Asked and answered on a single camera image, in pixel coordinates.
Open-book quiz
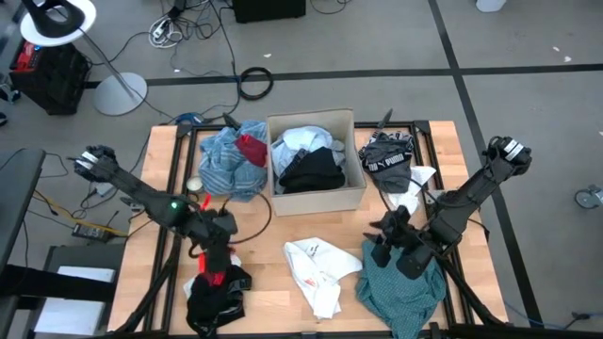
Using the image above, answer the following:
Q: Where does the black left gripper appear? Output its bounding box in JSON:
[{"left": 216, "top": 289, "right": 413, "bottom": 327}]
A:
[{"left": 190, "top": 210, "right": 238, "bottom": 274}]

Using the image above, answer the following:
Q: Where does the grey caster wheel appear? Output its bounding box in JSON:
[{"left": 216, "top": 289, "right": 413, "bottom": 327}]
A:
[{"left": 574, "top": 184, "right": 603, "bottom": 211}]

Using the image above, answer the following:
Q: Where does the dark red garment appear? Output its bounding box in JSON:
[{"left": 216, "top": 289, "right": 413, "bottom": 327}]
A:
[{"left": 234, "top": 134, "right": 269, "bottom": 169}]

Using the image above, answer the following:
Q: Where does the teal dotted garment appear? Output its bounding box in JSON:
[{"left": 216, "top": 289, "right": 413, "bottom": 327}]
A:
[{"left": 355, "top": 239, "right": 448, "bottom": 339}]

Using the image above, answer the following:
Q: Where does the red item on crate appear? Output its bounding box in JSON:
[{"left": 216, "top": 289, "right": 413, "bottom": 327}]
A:
[{"left": 15, "top": 40, "right": 40, "bottom": 73}]

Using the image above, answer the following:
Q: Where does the light blue shirt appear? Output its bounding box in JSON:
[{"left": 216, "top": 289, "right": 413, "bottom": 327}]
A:
[{"left": 271, "top": 125, "right": 348, "bottom": 179}]

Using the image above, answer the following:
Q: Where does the open cardboard box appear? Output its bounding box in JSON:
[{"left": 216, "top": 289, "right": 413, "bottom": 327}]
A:
[{"left": 266, "top": 107, "right": 367, "bottom": 217}]

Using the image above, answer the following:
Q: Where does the blue cable coil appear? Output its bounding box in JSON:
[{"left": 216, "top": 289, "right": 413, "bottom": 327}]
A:
[{"left": 176, "top": 111, "right": 204, "bottom": 126}]

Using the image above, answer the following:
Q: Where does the white floor object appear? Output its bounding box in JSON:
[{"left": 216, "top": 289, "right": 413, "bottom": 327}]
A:
[{"left": 475, "top": 0, "right": 509, "bottom": 13}]

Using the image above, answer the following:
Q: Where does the black knit garment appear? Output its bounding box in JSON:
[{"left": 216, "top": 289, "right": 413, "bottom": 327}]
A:
[{"left": 278, "top": 147, "right": 347, "bottom": 194}]

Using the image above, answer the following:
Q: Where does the coiled black cable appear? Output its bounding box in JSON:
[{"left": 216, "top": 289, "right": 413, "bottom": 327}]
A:
[{"left": 237, "top": 66, "right": 275, "bottom": 102}]

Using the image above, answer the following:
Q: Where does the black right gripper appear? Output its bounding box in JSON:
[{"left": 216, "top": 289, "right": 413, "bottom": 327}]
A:
[{"left": 362, "top": 205, "right": 416, "bottom": 268}]

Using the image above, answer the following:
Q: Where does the grey white floor cabinet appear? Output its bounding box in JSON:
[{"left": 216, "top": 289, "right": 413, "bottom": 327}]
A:
[{"left": 23, "top": 244, "right": 126, "bottom": 339}]

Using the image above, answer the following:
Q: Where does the black box on floor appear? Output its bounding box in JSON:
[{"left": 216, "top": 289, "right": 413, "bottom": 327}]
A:
[{"left": 231, "top": 0, "right": 307, "bottom": 24}]

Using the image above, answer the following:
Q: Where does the white t-shirt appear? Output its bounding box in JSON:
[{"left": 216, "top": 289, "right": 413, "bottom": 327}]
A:
[{"left": 283, "top": 237, "right": 364, "bottom": 320}]

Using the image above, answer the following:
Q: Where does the black aluminium table frame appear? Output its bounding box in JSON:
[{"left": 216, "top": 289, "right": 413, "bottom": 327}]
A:
[{"left": 112, "top": 120, "right": 603, "bottom": 339}]

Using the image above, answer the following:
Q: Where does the plain white cloth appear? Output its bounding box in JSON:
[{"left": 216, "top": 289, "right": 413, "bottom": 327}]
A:
[{"left": 384, "top": 164, "right": 438, "bottom": 217}]

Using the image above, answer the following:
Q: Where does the black garment with grey band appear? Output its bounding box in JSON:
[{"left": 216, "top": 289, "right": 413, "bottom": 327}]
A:
[{"left": 186, "top": 264, "right": 253, "bottom": 338}]

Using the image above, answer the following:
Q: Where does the grey Puma underwear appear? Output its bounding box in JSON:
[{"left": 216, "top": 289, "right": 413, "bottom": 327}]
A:
[{"left": 360, "top": 131, "right": 416, "bottom": 194}]

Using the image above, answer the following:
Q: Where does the white power strip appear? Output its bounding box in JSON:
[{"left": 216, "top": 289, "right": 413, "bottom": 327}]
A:
[{"left": 149, "top": 16, "right": 184, "bottom": 50}]

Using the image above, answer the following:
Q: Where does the blue striped garment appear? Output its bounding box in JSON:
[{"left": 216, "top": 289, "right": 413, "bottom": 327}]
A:
[{"left": 197, "top": 120, "right": 269, "bottom": 202}]

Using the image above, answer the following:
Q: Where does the black storage crate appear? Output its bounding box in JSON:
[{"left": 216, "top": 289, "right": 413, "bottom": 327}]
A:
[{"left": 8, "top": 40, "right": 91, "bottom": 117}]

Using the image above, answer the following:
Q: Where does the black desk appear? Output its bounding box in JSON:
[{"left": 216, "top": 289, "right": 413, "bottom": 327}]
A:
[{"left": 0, "top": 148, "right": 47, "bottom": 283}]

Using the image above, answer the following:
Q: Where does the white floor lamp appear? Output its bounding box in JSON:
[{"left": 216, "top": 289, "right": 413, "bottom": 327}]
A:
[{"left": 19, "top": 0, "right": 149, "bottom": 118}]

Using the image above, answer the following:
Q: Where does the black power supply brick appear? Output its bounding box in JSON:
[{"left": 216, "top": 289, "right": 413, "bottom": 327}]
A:
[{"left": 71, "top": 222, "right": 114, "bottom": 244}]

